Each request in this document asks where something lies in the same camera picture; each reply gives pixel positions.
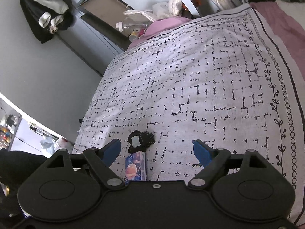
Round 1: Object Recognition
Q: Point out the grey door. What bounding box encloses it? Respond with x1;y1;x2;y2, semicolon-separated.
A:
55;0;134;77

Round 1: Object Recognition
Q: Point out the cluttered storage rack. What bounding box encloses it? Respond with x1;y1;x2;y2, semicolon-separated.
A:
0;105;22;149

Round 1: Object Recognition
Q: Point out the crumpled white plastic bag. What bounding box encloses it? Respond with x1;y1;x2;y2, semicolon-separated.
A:
124;0;184;22

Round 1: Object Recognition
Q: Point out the white duvet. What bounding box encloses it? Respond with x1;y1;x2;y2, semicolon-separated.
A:
276;0;305;19

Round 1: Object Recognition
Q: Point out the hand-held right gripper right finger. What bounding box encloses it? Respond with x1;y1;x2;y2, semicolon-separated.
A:
188;139;268;187

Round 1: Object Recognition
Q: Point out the pile of dark clothes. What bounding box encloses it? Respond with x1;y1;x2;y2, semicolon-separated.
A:
19;0;74;44

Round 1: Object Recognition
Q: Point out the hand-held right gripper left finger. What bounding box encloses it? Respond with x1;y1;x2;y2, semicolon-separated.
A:
44;138;123;186

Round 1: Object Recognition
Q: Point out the flat cardboard carton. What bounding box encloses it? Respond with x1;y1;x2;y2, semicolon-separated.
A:
80;0;132;50

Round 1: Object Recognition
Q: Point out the white patterned blanket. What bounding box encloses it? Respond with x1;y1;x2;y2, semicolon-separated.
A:
71;3;297;191

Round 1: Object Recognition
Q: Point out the black hair scrunchie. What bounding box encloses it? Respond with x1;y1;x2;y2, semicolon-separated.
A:
127;130;156;153

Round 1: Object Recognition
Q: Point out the black garment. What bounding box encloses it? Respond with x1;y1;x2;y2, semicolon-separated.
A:
0;149;48;216

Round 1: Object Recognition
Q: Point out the blue snack packet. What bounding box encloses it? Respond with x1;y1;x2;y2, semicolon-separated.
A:
124;151;146;186

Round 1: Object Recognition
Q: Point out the clear plastic bottle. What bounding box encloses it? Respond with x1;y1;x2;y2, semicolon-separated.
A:
116;20;153;32

